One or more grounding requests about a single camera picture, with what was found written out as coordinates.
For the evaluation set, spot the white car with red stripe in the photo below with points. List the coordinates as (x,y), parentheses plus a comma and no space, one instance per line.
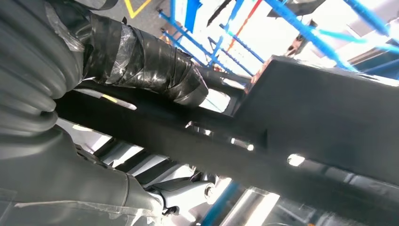
(274,37)

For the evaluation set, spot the blue metal post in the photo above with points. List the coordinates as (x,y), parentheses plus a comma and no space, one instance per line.
(219,206)

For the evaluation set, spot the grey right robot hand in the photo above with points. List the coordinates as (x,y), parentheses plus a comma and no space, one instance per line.
(46,174)

